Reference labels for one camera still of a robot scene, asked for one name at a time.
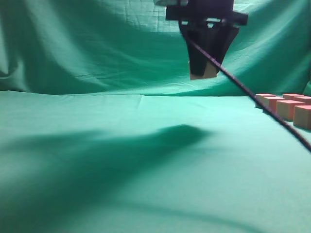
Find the black braided cable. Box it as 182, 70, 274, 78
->
177, 20, 311, 154

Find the wooden cube column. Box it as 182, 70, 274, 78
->
264, 96, 285, 113
294, 105, 311, 131
276, 100, 305, 121
294, 96, 311, 105
256, 93, 276, 104
282, 93, 304, 100

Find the black gripper finger screen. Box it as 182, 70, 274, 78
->
206, 26, 240, 65
179, 24, 209, 75

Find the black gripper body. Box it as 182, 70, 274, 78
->
155, 0, 248, 30

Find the green cloth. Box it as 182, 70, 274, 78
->
0, 0, 311, 233

